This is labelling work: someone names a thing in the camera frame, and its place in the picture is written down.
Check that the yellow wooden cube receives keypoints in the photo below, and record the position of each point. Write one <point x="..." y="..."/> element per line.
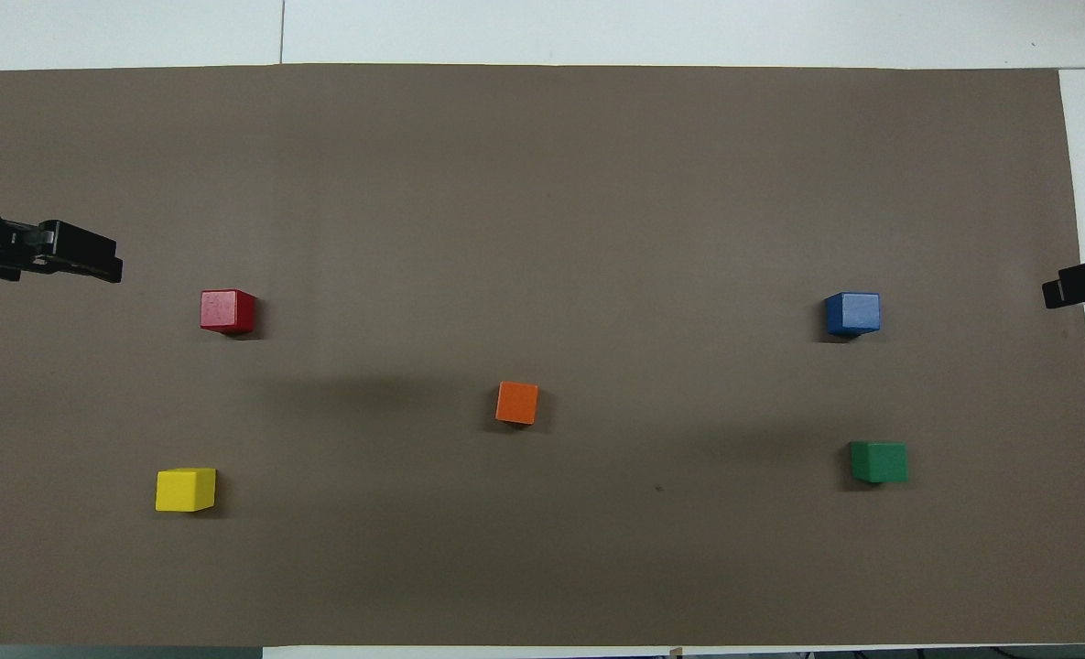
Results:
<point x="185" y="490"/>

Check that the green wooden cube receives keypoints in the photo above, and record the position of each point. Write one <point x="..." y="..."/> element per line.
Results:
<point x="879" y="462"/>

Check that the blue wooden cube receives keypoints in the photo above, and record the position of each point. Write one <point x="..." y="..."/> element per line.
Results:
<point x="852" y="313"/>

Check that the brown table mat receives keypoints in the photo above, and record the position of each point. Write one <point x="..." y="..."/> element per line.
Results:
<point x="542" y="229"/>

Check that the orange wooden cube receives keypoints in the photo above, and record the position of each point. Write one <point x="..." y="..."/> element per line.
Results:
<point x="516" y="403"/>

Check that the red wooden cube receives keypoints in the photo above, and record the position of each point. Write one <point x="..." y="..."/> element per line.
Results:
<point x="226" y="310"/>

